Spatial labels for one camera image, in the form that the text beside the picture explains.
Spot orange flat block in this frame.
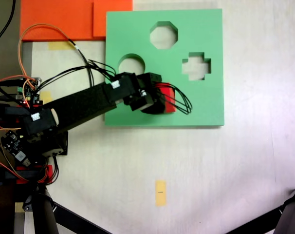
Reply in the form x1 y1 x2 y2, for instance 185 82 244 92
19 0 133 42

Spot black power converter board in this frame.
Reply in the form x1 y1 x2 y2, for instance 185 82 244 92
0 130 33 168

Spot thin orange wire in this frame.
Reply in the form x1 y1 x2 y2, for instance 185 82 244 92
17 23 76 82

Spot red square block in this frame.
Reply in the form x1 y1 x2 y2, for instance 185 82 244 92
157 82 177 115

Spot green circuit board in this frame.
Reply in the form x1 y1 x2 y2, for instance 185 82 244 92
16 77 43 106

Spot green shape hole board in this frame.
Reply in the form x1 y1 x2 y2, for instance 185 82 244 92
104 8 225 128

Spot thin black gripper cable loop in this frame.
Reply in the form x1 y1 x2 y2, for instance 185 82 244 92
162 82 194 116

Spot red printed clamp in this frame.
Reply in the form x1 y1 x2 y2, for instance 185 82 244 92
15 164 54 184

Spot yellow tape piece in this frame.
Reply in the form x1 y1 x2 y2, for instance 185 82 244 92
48 40 73 51
41 91 53 104

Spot yellow tape black mark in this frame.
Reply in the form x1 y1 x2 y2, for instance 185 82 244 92
155 180 167 207

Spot thick black tripod leg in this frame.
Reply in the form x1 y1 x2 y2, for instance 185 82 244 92
22 184 59 234
273 183 295 234

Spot thin black arm cables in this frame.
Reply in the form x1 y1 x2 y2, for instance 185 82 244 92
37 39 119 98

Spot thick black cable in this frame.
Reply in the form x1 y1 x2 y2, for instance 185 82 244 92
0 0 17 66

